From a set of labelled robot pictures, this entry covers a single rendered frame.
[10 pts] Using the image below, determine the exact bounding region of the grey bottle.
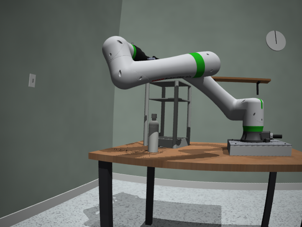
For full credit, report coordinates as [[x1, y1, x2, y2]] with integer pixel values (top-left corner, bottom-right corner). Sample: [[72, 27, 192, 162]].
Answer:
[[148, 114, 159, 152]]

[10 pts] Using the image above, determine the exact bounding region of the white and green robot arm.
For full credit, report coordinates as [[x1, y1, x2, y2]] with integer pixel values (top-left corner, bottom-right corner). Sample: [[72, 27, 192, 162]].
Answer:
[[102, 36, 282, 143]]

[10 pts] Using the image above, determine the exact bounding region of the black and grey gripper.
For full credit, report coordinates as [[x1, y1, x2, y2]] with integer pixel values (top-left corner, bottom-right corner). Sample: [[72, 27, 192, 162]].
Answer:
[[142, 52, 158, 61]]

